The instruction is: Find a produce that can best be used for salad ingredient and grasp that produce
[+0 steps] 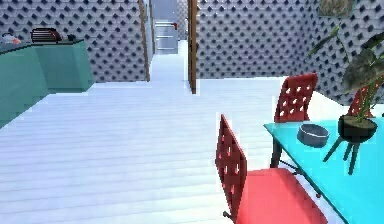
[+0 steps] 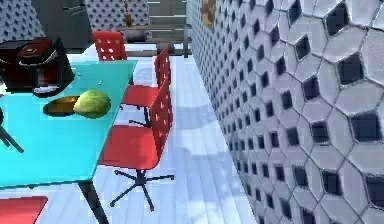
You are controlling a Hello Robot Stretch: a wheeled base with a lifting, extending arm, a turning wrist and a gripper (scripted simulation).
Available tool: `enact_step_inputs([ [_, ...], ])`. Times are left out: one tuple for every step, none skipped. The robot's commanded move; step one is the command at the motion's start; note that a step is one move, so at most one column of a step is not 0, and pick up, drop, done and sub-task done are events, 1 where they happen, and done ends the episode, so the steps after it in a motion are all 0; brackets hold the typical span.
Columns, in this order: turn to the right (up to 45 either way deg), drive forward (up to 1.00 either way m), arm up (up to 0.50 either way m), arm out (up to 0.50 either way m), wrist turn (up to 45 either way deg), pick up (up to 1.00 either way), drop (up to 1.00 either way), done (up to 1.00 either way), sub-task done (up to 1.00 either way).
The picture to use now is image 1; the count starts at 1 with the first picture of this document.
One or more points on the brown wooden room door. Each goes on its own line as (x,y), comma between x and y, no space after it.
(192,43)

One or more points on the grey chest of drawers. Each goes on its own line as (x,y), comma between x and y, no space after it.
(166,36)

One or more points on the small red object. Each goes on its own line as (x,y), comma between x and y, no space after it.
(175,25)

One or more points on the red perforated chair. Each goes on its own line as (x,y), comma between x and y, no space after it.
(361,101)
(266,196)
(295,98)

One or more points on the grey round bowl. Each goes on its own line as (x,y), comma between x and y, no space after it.
(312,134)

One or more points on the teal kitchen counter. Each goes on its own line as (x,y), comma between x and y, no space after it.
(40,70)

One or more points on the turquoise dining table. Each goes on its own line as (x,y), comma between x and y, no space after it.
(343,170)

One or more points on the dark red toaster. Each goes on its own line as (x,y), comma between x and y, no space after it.
(45,35)

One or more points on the house plant in black pot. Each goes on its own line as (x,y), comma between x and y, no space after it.
(358,128)

